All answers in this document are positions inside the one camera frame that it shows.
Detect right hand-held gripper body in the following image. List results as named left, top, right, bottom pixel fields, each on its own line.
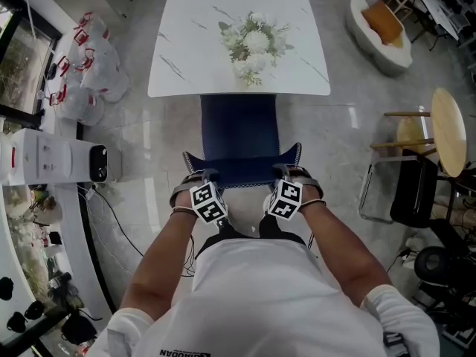
left=264, top=164, right=325, bottom=222

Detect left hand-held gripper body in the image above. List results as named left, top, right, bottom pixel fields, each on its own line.
left=170, top=168, right=229, bottom=225

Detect blue upholstered chair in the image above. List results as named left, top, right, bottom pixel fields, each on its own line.
left=181, top=94, right=303, bottom=190

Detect person's left forearm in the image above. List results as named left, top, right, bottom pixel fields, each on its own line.
left=119, top=207, right=199, bottom=322

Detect person's right forearm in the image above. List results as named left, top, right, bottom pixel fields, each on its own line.
left=297, top=200, right=393, bottom=309

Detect person's right hand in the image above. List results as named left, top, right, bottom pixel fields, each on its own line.
left=299, top=184, right=321, bottom=207

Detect person's left hand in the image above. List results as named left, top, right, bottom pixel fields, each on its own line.
left=173, top=188, right=195, bottom=210

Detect person's black trousers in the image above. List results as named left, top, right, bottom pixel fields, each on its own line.
left=194, top=213, right=318, bottom=260

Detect person's white shirt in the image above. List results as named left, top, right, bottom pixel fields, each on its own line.
left=86, top=237, right=442, bottom=357

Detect white marble table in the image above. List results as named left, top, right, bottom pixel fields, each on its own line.
left=147, top=0, right=331, bottom=98

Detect wooden stool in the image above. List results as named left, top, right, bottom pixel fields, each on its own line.
left=370, top=111, right=438, bottom=156

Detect black round fan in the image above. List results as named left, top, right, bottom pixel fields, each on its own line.
left=414, top=245, right=451, bottom=286

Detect white flower bouquet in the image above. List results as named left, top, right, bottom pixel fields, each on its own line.
left=218, top=10, right=295, bottom=88

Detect white water dispenser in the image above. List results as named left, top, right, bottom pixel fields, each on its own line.
left=0, top=127, right=123, bottom=186

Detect round wooden side table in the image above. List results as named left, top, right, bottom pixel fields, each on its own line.
left=430, top=87, right=468, bottom=179

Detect white fluffy armchair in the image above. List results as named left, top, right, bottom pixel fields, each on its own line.
left=345, top=0, right=414, bottom=77

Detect black bag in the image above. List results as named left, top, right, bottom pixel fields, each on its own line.
left=60, top=312, right=98, bottom=346

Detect orange cushion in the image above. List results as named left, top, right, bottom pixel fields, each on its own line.
left=361, top=1, right=406, bottom=48

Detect white work desk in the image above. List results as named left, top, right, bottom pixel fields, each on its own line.
left=408, top=0, right=476, bottom=41

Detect black floor cable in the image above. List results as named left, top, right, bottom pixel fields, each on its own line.
left=77, top=183, right=145, bottom=257

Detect black chair with metal frame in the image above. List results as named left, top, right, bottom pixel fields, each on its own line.
left=358, top=148, right=440, bottom=231

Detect water jug with red handle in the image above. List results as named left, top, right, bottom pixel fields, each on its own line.
left=55, top=46, right=87, bottom=86
left=73, top=11, right=112, bottom=48
left=49, top=83, right=106, bottom=126
left=76, top=45, right=130, bottom=103

